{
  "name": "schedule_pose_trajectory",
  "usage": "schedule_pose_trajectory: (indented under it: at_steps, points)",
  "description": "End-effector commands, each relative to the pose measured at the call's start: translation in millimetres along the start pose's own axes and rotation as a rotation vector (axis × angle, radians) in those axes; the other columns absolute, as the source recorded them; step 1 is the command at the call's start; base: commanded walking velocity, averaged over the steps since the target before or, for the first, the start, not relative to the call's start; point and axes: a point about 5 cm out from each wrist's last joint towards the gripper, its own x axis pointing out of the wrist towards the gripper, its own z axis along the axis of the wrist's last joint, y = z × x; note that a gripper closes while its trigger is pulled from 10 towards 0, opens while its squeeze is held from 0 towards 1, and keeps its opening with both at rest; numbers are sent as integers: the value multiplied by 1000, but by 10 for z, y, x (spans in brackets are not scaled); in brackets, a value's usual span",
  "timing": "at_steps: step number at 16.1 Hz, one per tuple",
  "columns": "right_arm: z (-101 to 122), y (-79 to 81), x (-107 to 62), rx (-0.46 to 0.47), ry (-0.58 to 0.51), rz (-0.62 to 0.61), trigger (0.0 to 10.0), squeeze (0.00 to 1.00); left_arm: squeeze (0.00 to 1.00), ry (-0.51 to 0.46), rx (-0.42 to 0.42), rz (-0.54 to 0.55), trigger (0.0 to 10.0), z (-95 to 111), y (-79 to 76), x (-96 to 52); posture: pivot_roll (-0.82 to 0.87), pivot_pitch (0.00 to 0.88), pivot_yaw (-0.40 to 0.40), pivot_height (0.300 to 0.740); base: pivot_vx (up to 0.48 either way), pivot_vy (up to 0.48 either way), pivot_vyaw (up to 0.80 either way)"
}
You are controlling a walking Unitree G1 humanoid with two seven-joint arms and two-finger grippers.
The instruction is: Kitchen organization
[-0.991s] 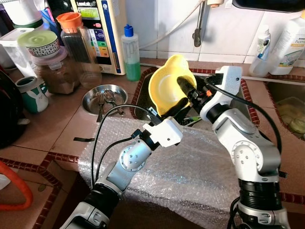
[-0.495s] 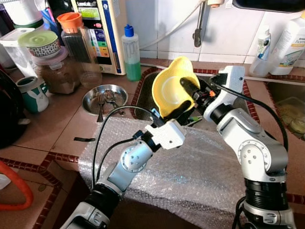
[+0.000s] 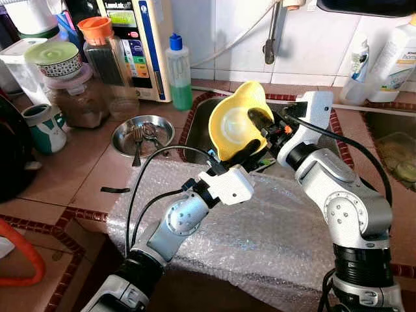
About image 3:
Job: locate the clear glass dish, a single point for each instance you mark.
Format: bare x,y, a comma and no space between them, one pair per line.
396,156

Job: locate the white and green mug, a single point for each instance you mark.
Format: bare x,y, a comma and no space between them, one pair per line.
45,133

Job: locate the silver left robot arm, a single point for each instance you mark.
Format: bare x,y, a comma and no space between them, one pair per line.
179,218

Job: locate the white bottle yellow cap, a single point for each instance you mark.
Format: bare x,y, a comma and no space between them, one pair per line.
393,65

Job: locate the clear bubble wrap sheet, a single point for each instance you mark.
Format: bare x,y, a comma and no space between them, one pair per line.
273,240

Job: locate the stainless steel bowl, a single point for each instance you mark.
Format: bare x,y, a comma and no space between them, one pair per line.
123,140

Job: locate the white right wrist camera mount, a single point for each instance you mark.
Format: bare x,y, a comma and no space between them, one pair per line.
315,110

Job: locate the black rounded panel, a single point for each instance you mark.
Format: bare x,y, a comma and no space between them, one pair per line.
364,6

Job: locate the metal spoon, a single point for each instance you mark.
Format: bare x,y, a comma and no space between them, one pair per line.
153,136

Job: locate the brown powder jar pink lid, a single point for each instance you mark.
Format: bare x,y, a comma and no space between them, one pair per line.
78,107

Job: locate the green soap bottle blue cap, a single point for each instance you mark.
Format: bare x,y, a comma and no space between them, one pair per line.
180,91

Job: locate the blue plastic utensil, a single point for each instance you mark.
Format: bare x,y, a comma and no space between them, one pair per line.
68,29

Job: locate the yellow plastic bowl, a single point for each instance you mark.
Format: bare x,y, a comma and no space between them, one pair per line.
227,117

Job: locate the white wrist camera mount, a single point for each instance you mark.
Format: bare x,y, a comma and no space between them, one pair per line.
315,110
235,185

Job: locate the small black strip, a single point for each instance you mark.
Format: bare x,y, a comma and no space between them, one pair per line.
116,190

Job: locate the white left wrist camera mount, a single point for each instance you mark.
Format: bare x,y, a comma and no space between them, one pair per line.
235,185

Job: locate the steel sink basin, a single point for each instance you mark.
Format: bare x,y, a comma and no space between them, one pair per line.
198,123
383,123

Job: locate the glass jar orange lid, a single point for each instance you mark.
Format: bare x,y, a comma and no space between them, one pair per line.
104,62

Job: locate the small white spray bottle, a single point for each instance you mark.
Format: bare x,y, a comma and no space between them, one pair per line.
354,84

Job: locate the clear plastic container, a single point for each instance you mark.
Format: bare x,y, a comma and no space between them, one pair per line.
19,71

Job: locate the patterned bowl green lid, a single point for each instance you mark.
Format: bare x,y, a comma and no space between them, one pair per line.
52,55

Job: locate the metal fork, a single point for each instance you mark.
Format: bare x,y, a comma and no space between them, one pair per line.
137,146

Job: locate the beige water ionizer appliance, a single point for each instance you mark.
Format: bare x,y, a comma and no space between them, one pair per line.
153,58

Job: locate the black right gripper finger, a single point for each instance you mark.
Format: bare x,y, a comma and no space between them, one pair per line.
260,119

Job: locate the white round container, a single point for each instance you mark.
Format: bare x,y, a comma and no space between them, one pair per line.
32,13

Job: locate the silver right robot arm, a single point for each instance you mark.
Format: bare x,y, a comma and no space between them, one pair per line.
351,208

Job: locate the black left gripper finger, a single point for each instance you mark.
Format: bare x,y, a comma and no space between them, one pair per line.
244,155

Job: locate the white pipe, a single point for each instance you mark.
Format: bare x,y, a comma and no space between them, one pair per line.
377,108

